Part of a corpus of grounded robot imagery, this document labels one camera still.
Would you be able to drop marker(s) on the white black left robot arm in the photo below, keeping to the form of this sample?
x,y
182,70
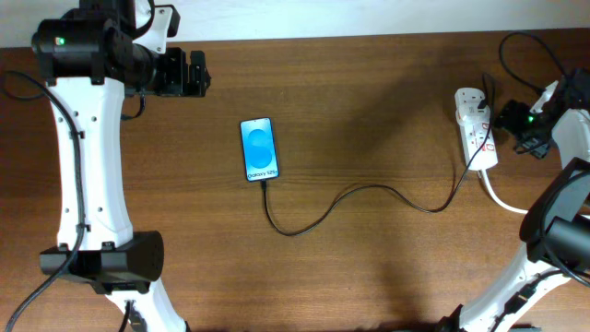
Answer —
x,y
91,59

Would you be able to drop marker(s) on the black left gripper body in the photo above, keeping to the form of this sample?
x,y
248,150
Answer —
x,y
161,76

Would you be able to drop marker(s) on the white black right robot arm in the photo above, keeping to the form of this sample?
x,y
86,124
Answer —
x,y
554,233

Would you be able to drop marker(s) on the white power strip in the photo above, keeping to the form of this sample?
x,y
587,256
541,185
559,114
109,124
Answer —
x,y
478,144

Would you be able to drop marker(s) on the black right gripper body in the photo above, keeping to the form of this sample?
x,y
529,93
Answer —
x,y
525,124

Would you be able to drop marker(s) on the white charger adapter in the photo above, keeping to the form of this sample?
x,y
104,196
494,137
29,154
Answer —
x,y
472,112

